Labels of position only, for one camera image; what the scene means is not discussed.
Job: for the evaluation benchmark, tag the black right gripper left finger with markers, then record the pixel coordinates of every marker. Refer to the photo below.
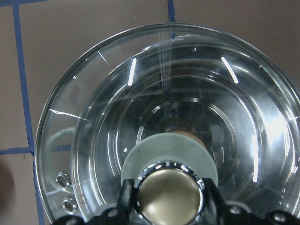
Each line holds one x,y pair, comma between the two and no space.
126,203

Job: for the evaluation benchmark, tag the glass pot lid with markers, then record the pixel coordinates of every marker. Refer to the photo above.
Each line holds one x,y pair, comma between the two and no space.
164,117

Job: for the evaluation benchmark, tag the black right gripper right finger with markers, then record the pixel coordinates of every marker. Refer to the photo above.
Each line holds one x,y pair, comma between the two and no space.
214,204

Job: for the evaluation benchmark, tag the brown egg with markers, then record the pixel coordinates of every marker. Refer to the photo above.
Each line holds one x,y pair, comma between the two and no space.
190,136

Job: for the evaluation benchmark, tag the light green cooking pot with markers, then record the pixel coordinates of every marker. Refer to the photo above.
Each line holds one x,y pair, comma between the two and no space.
61,138

